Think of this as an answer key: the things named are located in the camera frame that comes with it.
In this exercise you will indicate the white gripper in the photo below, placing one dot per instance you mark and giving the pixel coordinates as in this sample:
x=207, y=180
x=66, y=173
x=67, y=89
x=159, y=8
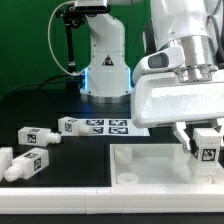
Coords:
x=161, y=100

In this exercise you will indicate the white square tabletop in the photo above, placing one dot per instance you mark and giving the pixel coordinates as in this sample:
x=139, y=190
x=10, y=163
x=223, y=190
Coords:
x=160, y=164

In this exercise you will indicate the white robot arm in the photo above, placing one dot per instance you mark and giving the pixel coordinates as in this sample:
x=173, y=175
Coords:
x=179, y=80

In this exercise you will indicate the white sheet with tags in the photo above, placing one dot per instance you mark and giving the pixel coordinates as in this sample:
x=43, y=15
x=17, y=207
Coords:
x=115, y=127

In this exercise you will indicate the white U-shaped obstacle fence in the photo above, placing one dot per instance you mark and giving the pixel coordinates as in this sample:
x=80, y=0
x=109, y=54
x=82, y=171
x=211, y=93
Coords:
x=113, y=199

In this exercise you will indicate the white block at left edge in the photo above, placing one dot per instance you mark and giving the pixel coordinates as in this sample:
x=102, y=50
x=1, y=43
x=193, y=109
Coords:
x=6, y=157

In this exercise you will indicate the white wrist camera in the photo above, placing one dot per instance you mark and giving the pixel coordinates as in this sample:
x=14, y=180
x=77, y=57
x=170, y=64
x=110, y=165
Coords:
x=166, y=60

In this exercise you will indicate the silver camera on stand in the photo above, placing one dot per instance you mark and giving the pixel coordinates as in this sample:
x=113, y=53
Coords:
x=91, y=6

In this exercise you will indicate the black camera stand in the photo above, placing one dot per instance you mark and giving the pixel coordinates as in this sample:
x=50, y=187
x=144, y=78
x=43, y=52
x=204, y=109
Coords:
x=72, y=20

